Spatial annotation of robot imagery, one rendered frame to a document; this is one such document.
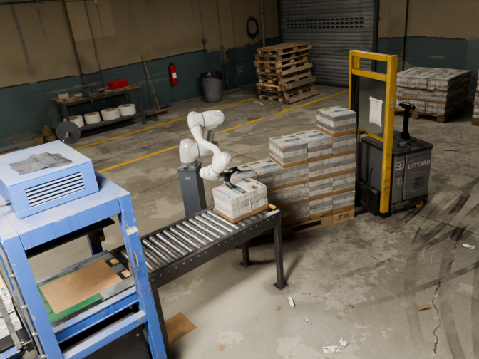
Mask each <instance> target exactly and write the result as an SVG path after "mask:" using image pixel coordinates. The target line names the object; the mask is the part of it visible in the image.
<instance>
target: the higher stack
mask: <svg viewBox="0 0 479 359"><path fill-rule="evenodd" d="M316 123H317V126H319V127H321V128H324V129H325V130H328V131H329V132H332V133H336V132H343V131H347V130H353V129H356V127H357V125H356V112H354V111H352V110H348V109H346V108H343V107H341V106H334V107H330V108H323V109H319V110H317V112H316ZM318 131H319V132H321V133H324V132H322V131H320V130H318ZM324 134H325V135H327V134H326V133H324ZM327 136H329V137H331V138H332V153H333V154H334V153H338V152H344V151H348V150H354V149H356V133H351V134H347V135H341V136H337V137H332V136H330V135H327ZM355 160H356V159H355V153H351V154H347V155H342V156H338V157H332V167H333V168H332V169H333V174H334V173H335V172H341V171H344V170H350V169H354V168H355V167H356V161H355ZM355 178H356V177H355V172H351V173H347V174H344V175H338V176H335V177H333V178H332V179H333V180H332V181H333V182H332V187H333V188H332V192H335V191H339V190H342V189H347V188H350V187H355ZM354 195H355V190H352V191H349V192H344V193H341V194H335V195H332V200H333V201H332V203H333V204H332V206H333V207H332V209H333V210H334V209H338V208H342V207H347V206H350V205H353V204H355V203H354V198H355V196H354ZM332 215H333V224H335V223H338V222H343V221H346V220H349V219H354V208H351V209H346V210H343V211H340V212H335V213H332Z"/></svg>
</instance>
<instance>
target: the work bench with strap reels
mask: <svg viewBox="0 0 479 359"><path fill-rule="evenodd" d="M139 88H140V85H136V86H131V83H128V80H127V79H126V78H123V79H120V80H119V79H117V80H114V81H111V82H108V87H107V88H101V89H97V90H105V92H102V93H98V92H100V91H97V92H91V93H92V96H91V97H92V100H96V99H99V98H105V97H109V96H112V95H118V94H122V93H127V95H128V102H129V104H125V105H120V106H118V107H117V108H108V109H105V110H102V111H101V114H102V117H100V115H99V112H92V113H86V114H85V115H84V118H85V121H83V117H82V116H81V115H77V116H72V117H69V116H68V112H67V109H66V106H68V105H74V104H77V103H83V102H86V101H90V100H91V97H85V98H84V97H81V96H82V93H76V94H73V95H69V98H62V99H59V98H53V99H52V101H53V102H54V105H55V108H56V112H57V116H58V120H59V122H60V123H61V122H62V119H61V115H60V112H59V109H58V105H61V106H63V110H64V113H65V116H66V118H65V119H63V121H71V122H73V123H75V124H77V126H78V127H79V128H80V131H84V130H89V129H92V128H97V127H100V126H103V125H108V124H111V123H116V122H119V121H122V120H127V119H131V118H132V120H136V119H135V117H138V116H142V118H143V124H147V123H146V121H145V114H144V110H143V103H142V99H141V95H140V89H139ZM135 90H136V91H137V92H138V99H139V103H140V110H141V112H139V111H137V110H136V108H135V104H132V103H131V99H130V92H131V91H135ZM64 99H66V100H65V101H63V100H64ZM57 104H58V105H57Z"/></svg>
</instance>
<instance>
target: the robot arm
mask: <svg viewBox="0 0 479 359"><path fill-rule="evenodd" d="M224 121H225V117H224V114H223V112H222V111H219V110H210V111H206V112H203V113H197V112H195V111H192V112H190V113H189V114H188V117H187V123H188V126H189V129H190V131H191V133H192V134H193V136H194V138H195V140H196V141H197V142H193V140H191V139H184V140H182V141H181V142H180V146H179V153H180V159H181V165H180V166H179V167H178V169H184V170H186V169H195V168H196V166H197V165H198V164H199V163H200V161H196V158H197V157H203V156H208V155H213V154H214V156H213V160H212V164H211V165H209V166H207V167H203V168H201V169H200V176H201V178H203V179H205V180H211V181H214V180H216V181H225V183H223V184H225V185H226V186H227V187H228V188H229V189H232V188H236V187H239V186H236V185H232V183H231V182H230V178H231V175H232V174H233V173H234V172H236V171H238V172H244V171H242V170H240V169H238V167H237V166H235V167H232V168H229V169H227V172H223V171H224V170H225V169H226V168H227V167H228V166H229V165H230V163H231V161H232V158H231V156H230V154H228V153H226V152H221V150H220V149H219V145H218V142H217V141H216V140H214V139H213V137H214V134H215V129H216V128H217V127H218V126H219V125H221V124H223V122H224ZM202 128H205V129H204V134H203V136H202ZM230 170H232V171H231V172H229V171H230ZM226 182H228V183H229V185H230V186H229V185H228V184H227V183H226Z"/></svg>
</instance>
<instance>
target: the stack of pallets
mask: <svg viewBox="0 0 479 359"><path fill-rule="evenodd" d="M303 45H306V48H303V47H302V46H303ZM310 48H312V43H305V42H289V43H281V44H277V45H273V46H267V47H263V48H257V54H256V55H254V56H255V61H254V67H256V69H257V71H256V72H257V78H258V79H259V82H258V83H256V84H257V95H259V100H263V99H265V98H268V101H274V100H278V99H279V103H282V102H284V101H285V99H284V98H285V97H284V95H283V93H284V92H282V87H281V86H282V84H281V83H280V79H279V76H278V72H281V71H285V70H289V69H291V68H296V67H299V66H302V65H300V63H303V65H306V64H309V60H307V54H309V49H310ZM264 51H266V52H264ZM299 51H302V54H299ZM262 57H264V58H262ZM298 57H301V60H297V58H298ZM261 63H262V64H261ZM263 69H264V70H263ZM263 74H265V75H263ZM263 91H264V92H263Z"/></svg>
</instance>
